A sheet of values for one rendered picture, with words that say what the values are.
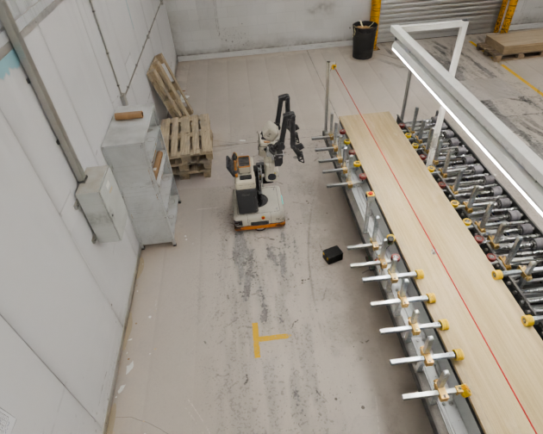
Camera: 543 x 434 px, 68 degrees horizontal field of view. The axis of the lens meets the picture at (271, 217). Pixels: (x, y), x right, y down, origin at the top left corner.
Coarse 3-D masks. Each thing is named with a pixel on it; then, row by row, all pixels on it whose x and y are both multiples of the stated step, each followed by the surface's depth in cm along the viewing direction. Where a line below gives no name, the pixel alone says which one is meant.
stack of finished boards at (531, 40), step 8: (512, 32) 917; (520, 32) 915; (528, 32) 912; (536, 32) 909; (488, 40) 910; (496, 40) 885; (504, 40) 882; (512, 40) 879; (520, 40) 877; (528, 40) 874; (536, 40) 872; (496, 48) 884; (504, 48) 860; (512, 48) 863; (520, 48) 866; (528, 48) 867; (536, 48) 870
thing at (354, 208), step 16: (352, 192) 467; (352, 208) 447; (368, 240) 409; (384, 272) 378; (384, 288) 363; (400, 320) 339; (400, 336) 329; (416, 352) 317; (416, 368) 305; (416, 384) 303; (432, 416) 281; (448, 432) 273
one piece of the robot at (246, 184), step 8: (256, 168) 496; (240, 176) 485; (248, 176) 484; (256, 176) 498; (240, 184) 477; (248, 184) 479; (256, 184) 504; (240, 192) 485; (248, 192) 486; (256, 192) 490; (240, 200) 493; (248, 200) 495; (256, 200) 496; (240, 208) 503; (248, 208) 504; (256, 208) 505
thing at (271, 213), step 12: (264, 192) 543; (276, 192) 542; (264, 204) 526; (276, 204) 523; (240, 216) 510; (252, 216) 510; (264, 216) 510; (276, 216) 512; (240, 228) 519; (252, 228) 521
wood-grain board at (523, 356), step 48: (384, 144) 502; (384, 192) 433; (432, 192) 428; (432, 240) 377; (432, 288) 337; (480, 288) 334; (480, 336) 302; (528, 336) 300; (480, 384) 276; (528, 384) 274; (528, 432) 252
